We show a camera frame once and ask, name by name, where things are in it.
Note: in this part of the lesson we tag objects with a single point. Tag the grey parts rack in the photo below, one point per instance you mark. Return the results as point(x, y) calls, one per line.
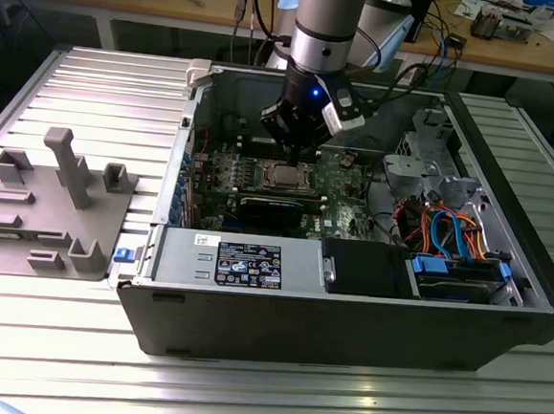
point(42, 207)

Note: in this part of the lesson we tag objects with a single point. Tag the hard disk in blue carrier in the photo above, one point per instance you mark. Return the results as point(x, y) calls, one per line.
point(453, 290)

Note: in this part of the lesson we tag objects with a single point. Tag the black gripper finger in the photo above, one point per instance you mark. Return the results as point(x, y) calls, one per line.
point(276, 120)

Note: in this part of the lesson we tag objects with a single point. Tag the black PC case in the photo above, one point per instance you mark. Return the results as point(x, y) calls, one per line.
point(296, 328)

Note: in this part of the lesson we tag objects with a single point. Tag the CPU with silver top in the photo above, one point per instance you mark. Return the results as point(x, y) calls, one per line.
point(286, 174)

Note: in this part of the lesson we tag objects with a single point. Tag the white label tag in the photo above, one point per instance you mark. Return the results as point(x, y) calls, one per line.
point(405, 75)

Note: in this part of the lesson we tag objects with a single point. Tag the green motherboard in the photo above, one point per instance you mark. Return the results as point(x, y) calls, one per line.
point(343, 217)

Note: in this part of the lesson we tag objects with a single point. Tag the copper heatsink cooler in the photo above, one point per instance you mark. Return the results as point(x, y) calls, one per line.
point(485, 24)

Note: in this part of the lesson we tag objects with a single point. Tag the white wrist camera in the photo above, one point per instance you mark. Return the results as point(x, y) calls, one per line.
point(341, 118)

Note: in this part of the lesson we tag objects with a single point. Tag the CPU socket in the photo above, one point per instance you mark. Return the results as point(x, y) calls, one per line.
point(312, 183)

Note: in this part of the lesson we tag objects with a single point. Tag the black graphics card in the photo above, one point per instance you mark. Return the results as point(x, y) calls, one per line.
point(267, 212)

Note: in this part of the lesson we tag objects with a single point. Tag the pale blue teach pendant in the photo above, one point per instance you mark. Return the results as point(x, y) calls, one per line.
point(390, 43)

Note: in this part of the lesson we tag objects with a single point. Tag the grey electronic part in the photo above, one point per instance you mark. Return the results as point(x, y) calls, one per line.
point(514, 28)

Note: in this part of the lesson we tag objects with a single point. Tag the grey case latch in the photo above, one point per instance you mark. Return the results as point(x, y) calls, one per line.
point(199, 71)

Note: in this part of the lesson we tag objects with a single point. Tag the blue case latch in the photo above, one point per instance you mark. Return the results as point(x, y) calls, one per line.
point(123, 255)

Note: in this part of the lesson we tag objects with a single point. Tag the black plastic shroud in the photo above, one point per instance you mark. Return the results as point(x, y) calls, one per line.
point(368, 269)

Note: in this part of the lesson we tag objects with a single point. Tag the grey power supply unit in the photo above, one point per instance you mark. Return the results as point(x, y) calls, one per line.
point(176, 261)

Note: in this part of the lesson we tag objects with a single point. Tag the wooden desk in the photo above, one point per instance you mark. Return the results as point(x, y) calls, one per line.
point(130, 1)

